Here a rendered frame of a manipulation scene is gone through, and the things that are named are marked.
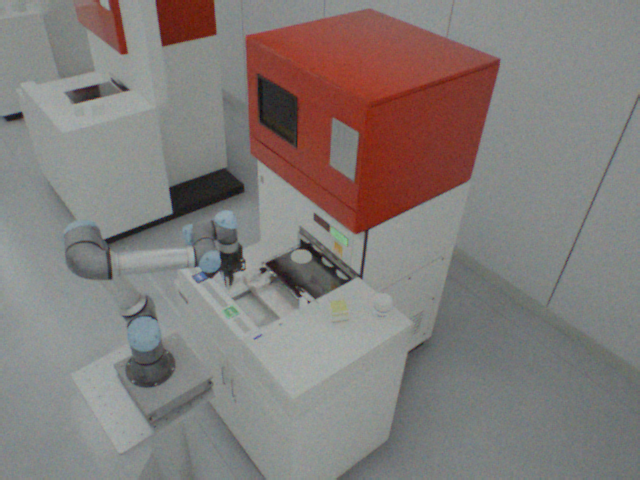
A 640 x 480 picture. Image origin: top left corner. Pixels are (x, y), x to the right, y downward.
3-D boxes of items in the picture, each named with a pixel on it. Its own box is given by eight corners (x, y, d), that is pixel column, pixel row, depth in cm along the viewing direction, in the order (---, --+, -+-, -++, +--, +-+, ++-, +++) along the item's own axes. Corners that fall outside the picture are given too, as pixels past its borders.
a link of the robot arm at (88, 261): (64, 267, 166) (224, 251, 184) (63, 244, 173) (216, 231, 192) (68, 295, 173) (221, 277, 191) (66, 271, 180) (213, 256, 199)
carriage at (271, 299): (256, 275, 263) (256, 271, 261) (302, 321, 241) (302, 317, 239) (242, 282, 259) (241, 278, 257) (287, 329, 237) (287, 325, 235)
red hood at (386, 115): (359, 116, 314) (369, 7, 277) (471, 179, 266) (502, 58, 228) (248, 154, 278) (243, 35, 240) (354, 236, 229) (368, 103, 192)
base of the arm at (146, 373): (139, 389, 207) (136, 373, 201) (124, 362, 216) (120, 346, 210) (176, 372, 215) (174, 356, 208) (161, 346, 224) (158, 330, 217)
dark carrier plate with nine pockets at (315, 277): (320, 237, 280) (320, 236, 280) (366, 274, 260) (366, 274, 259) (264, 263, 263) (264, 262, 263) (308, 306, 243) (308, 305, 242)
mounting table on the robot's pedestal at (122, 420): (126, 473, 203) (119, 454, 194) (77, 393, 228) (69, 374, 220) (228, 406, 226) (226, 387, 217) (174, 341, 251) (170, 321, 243)
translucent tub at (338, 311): (343, 309, 232) (345, 298, 228) (348, 322, 226) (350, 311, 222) (326, 312, 231) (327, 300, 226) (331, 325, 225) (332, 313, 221)
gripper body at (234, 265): (246, 271, 216) (245, 248, 208) (227, 280, 212) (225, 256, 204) (236, 261, 221) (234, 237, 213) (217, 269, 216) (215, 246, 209)
